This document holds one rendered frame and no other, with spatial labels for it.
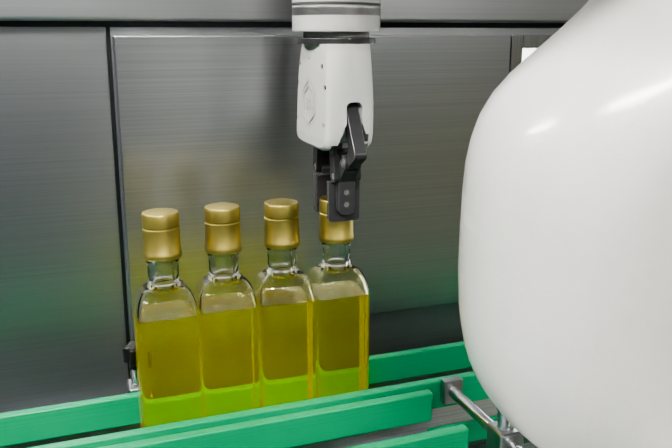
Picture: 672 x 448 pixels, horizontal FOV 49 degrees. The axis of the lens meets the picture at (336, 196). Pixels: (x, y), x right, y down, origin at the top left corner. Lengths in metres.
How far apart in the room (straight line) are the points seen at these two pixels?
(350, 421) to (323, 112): 0.30
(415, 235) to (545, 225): 0.65
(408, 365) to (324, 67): 0.37
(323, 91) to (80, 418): 0.40
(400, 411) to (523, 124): 0.53
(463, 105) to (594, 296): 0.66
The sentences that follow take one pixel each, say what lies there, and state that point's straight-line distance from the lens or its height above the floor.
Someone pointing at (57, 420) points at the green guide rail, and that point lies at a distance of 0.80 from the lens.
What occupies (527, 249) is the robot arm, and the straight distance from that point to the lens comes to 0.28.
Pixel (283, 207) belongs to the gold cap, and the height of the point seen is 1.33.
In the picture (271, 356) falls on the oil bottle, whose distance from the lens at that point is 0.74.
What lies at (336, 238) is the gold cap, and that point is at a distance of 0.73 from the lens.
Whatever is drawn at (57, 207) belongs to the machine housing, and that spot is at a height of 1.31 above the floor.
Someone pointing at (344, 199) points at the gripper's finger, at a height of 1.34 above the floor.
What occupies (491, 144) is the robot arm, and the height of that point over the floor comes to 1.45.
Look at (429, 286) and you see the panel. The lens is 0.95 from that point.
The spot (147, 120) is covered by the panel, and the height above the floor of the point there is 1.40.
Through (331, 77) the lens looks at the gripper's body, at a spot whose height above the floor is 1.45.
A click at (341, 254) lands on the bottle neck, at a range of 0.74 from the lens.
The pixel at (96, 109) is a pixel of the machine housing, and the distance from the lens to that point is 0.83.
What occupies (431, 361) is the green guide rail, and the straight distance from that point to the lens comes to 0.89.
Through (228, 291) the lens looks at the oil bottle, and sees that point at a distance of 0.71.
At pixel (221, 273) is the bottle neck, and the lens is 0.72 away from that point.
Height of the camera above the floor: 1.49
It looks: 13 degrees down
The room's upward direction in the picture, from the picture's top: straight up
